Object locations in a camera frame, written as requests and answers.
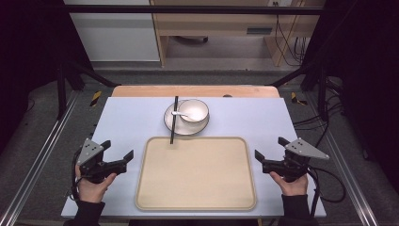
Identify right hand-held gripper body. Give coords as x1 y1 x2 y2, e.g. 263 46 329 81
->
281 137 330 184

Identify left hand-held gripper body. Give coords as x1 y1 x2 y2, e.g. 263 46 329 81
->
75 137 109 185

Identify person's right hand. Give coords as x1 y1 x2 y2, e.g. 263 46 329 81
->
269 170 310 198

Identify person's left hand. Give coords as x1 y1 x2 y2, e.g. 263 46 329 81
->
74 164 118 204

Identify pale blue table board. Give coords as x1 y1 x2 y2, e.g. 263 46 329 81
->
60 96 327 219

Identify yellow black tape strip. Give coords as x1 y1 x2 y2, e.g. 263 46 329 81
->
89 90 104 108
290 91 309 106

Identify black metal stand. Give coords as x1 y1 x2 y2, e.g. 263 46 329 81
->
268 61 329 122
56 60 120 121

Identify black chopsticks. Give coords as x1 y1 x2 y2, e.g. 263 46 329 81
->
169 95 180 146

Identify white round plate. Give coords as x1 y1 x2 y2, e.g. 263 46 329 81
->
163 101 211 137

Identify beige rectangular tray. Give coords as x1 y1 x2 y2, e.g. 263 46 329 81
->
135 136 258 212

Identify white ceramic spoon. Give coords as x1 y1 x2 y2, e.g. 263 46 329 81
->
170 110 198 123

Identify white bowl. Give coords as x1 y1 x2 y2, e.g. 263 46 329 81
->
177 98 210 123

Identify wooden table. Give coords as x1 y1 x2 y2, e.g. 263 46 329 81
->
111 85 280 99

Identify white cabinet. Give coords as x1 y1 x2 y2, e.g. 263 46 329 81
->
63 0 161 63

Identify black curtain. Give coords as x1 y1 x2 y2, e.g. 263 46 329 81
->
302 0 399 193
0 0 93 155

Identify light wooden desk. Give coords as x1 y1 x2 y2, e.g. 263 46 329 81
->
150 0 327 68

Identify dark object under desk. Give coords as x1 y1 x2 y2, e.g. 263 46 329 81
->
173 35 210 44

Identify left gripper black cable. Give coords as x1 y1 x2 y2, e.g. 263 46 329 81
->
71 146 85 202

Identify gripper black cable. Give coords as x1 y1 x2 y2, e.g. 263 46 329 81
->
71 146 85 202
306 167 346 218

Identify aluminium floor rail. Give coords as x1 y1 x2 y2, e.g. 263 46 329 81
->
304 91 381 226
0 89 81 226

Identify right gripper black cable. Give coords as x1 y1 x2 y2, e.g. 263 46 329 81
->
306 167 346 218

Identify black floor cables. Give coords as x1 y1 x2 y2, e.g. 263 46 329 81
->
293 76 343 149

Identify black cables by desk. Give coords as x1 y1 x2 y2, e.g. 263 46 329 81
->
273 1 308 68

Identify black horizontal frame bar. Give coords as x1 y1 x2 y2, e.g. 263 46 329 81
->
61 4 325 15

